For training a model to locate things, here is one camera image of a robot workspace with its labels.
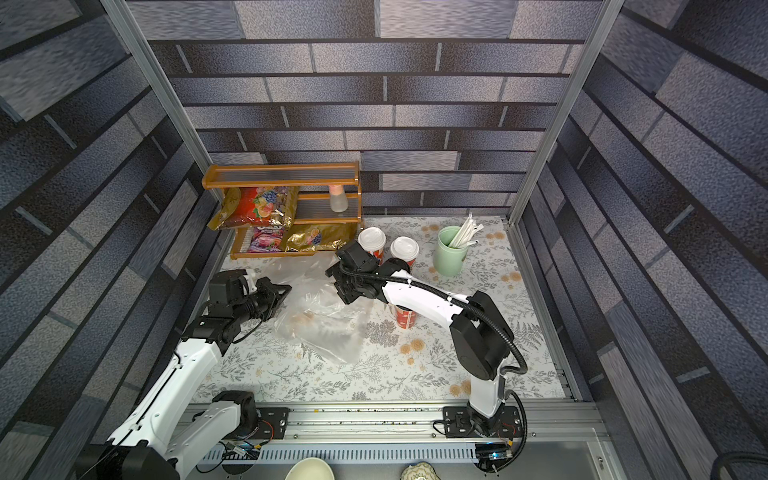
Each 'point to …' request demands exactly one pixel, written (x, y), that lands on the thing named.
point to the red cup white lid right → (406, 249)
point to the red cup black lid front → (405, 317)
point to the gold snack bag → (308, 237)
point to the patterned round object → (419, 471)
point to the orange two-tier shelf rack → (312, 208)
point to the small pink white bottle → (338, 198)
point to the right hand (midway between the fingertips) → (323, 279)
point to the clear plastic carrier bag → (315, 313)
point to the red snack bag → (259, 206)
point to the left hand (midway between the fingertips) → (294, 283)
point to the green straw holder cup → (449, 260)
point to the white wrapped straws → (464, 234)
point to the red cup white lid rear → (373, 239)
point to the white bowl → (311, 468)
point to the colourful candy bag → (267, 239)
